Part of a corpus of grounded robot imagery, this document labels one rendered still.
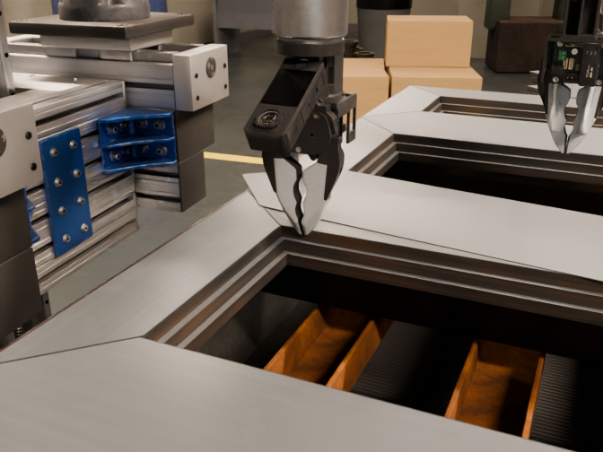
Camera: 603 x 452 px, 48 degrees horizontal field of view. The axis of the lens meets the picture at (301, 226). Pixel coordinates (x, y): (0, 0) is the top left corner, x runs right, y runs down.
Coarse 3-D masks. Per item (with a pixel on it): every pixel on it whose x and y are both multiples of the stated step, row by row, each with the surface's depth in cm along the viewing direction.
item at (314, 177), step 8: (312, 168) 72; (320, 168) 72; (304, 176) 73; (312, 176) 72; (320, 176) 72; (304, 184) 73; (312, 184) 73; (320, 184) 72; (312, 192) 73; (320, 192) 73; (304, 200) 74; (312, 200) 74; (320, 200) 73; (328, 200) 74; (304, 208) 74; (312, 208) 74; (320, 208) 74; (304, 216) 75; (312, 216) 74; (320, 216) 75; (304, 224) 75; (312, 224) 75; (304, 232) 76
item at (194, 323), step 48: (384, 144) 112; (432, 144) 114; (480, 144) 110; (288, 240) 78; (336, 240) 76; (384, 240) 74; (240, 288) 70; (432, 288) 72; (480, 288) 70; (528, 288) 68; (576, 288) 67; (144, 336) 56; (192, 336) 61
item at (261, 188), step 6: (258, 180) 92; (264, 180) 92; (252, 186) 90; (258, 186) 90; (264, 186) 90; (270, 186) 90; (252, 192) 88; (258, 192) 88; (264, 192) 88; (270, 192) 88; (258, 198) 86; (264, 198) 86; (270, 198) 86; (258, 204) 84
